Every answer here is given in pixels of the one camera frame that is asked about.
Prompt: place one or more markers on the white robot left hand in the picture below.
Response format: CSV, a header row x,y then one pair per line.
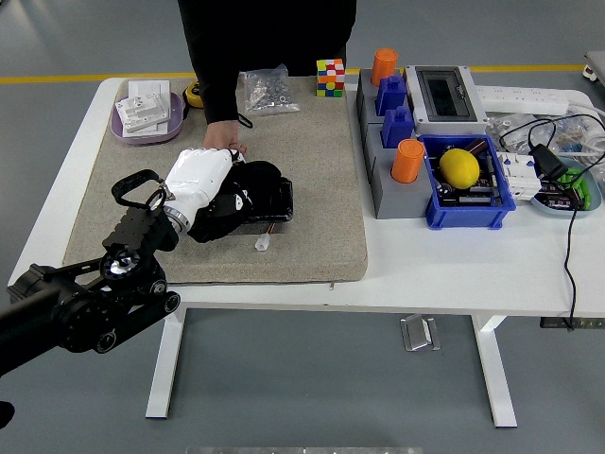
x,y
194,177

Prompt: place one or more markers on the person's right hand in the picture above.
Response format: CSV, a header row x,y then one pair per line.
x,y
222,137

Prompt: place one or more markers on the black rag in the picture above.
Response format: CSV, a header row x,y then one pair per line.
x,y
260,177

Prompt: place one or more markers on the black rectangular panel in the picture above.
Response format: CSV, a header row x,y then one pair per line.
x,y
283,201

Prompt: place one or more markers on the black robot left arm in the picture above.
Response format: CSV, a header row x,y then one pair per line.
x,y
80,312

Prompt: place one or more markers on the person's right forearm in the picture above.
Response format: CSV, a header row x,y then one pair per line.
x,y
217,90

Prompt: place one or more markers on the purple oval tray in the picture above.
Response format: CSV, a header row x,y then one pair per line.
x,y
176,120

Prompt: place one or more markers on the yellow tape measure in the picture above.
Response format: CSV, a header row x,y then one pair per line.
x,y
193,94

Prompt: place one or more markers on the clear bag of screws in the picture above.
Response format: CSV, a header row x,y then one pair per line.
x,y
269,92

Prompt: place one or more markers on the silver metal block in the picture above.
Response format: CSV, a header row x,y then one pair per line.
x,y
142,111

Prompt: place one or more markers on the white square plate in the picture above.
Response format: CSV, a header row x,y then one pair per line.
x,y
149,87

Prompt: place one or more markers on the grey-brown mat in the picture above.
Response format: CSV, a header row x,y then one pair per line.
x,y
307,189

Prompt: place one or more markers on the person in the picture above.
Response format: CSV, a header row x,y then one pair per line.
x,y
269,33

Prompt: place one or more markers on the colourful puzzle cube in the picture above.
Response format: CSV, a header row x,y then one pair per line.
x,y
330,78

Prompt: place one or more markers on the blue plastic block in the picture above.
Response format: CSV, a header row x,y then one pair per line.
x,y
398,127
391,94

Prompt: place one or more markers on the orange cylinder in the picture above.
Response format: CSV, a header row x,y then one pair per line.
x,y
384,66
407,161

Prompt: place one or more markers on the white table leg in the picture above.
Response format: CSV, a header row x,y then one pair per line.
x,y
496,373
165,369

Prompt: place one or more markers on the white electrical distribution box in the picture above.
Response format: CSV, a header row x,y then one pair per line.
x,y
444,120

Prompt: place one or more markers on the silver metal ball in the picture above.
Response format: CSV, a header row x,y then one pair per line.
x,y
444,190

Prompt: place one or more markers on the yellow lemon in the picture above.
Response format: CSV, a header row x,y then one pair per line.
x,y
459,168

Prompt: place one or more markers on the dark brown cylinder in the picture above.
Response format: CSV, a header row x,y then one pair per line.
x,y
479,146

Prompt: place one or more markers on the blue plastic bin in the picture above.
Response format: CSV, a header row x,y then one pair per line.
x,y
468,217

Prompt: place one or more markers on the silver floor socket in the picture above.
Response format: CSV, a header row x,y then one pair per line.
x,y
418,333

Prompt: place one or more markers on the metal screwdriver bit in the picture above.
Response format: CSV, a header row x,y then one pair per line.
x,y
492,179

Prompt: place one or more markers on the clear plastic bags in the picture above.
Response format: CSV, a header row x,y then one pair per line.
x,y
508,130

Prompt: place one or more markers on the white power strip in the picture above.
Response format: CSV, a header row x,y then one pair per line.
x,y
520,99

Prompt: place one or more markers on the white circuit breaker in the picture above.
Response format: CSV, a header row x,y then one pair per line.
x,y
520,177

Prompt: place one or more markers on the black power adapter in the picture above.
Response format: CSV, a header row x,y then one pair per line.
x,y
548,163

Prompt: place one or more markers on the green plastic connectors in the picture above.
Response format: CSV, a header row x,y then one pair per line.
x,y
581,186

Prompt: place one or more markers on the light blue dish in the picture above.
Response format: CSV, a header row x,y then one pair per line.
x,y
593,201

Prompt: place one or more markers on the white cart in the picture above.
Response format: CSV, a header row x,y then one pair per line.
x,y
595,71

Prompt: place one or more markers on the table control box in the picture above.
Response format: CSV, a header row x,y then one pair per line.
x,y
586,323

